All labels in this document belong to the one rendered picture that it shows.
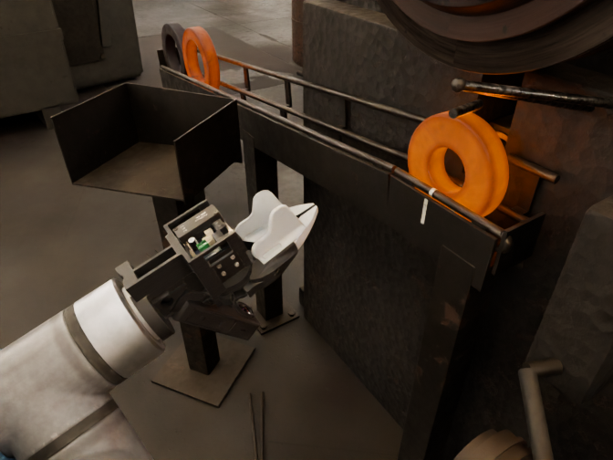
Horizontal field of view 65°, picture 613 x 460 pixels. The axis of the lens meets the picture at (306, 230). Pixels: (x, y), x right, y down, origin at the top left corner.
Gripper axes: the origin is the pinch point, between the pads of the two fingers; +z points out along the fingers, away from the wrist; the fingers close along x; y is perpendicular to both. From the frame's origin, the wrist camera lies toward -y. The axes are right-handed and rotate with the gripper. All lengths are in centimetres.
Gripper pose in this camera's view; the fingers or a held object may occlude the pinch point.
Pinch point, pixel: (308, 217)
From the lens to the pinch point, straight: 54.2
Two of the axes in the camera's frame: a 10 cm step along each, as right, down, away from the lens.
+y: -2.6, -6.8, -6.9
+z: 8.0, -5.5, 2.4
